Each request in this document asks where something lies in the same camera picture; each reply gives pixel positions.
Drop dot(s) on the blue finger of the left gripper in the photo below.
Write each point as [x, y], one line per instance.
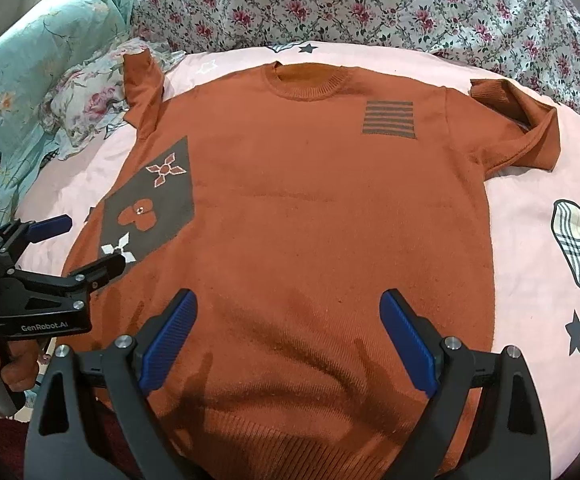
[99, 273]
[17, 235]

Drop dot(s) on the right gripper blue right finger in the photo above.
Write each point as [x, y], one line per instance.
[508, 436]

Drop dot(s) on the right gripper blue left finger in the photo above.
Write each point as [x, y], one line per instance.
[64, 430]

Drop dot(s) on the rust orange knit sweater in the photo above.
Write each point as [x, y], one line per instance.
[288, 198]

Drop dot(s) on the person's left hand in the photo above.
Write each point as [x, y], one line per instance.
[0, 369]

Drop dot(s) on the pale rose print pillow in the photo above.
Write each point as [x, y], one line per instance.
[89, 99]

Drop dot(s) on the teal floral blanket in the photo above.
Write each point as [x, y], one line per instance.
[35, 52]

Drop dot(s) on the pink heart print bedsheet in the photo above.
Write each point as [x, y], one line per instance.
[532, 212]

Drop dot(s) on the white red floral quilt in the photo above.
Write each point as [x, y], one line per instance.
[534, 42]

